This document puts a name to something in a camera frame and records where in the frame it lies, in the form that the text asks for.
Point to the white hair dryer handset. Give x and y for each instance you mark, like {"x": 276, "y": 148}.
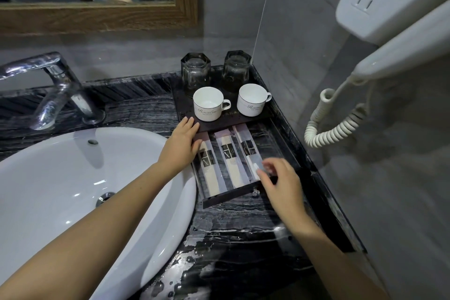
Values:
{"x": 404, "y": 53}

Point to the person's left thumb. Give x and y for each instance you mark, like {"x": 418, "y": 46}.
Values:
{"x": 197, "y": 150}

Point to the white ceramic cup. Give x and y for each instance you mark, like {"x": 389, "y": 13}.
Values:
{"x": 250, "y": 104}
{"x": 208, "y": 110}

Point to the white sink basin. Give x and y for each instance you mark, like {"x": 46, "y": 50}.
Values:
{"x": 49, "y": 176}

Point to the small drawer knob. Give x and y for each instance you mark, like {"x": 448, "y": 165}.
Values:
{"x": 255, "y": 192}

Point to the chrome faucet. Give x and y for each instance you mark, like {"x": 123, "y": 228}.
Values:
{"x": 59, "y": 87}

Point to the person's right forearm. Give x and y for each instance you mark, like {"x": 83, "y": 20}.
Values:
{"x": 337, "y": 264}

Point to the black amenity tray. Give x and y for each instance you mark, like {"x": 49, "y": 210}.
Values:
{"x": 232, "y": 121}

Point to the clear amenity packet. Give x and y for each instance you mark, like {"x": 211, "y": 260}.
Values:
{"x": 248, "y": 150}
{"x": 211, "y": 169}
{"x": 230, "y": 159}

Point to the person's right thumb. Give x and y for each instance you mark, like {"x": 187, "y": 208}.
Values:
{"x": 264, "y": 183}

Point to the person's left forearm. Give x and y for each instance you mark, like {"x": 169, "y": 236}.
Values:
{"x": 91, "y": 233}

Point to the clear glass tumbler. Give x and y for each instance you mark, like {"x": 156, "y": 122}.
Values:
{"x": 195, "y": 73}
{"x": 236, "y": 69}

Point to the black tray drawer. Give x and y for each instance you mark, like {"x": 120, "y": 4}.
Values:
{"x": 225, "y": 197}

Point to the person's right hand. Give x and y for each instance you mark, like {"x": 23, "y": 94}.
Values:
{"x": 286, "y": 194}

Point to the person's left hand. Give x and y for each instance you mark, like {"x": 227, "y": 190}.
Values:
{"x": 179, "y": 150}

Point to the chrome sink drain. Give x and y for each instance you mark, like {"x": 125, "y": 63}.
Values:
{"x": 105, "y": 198}

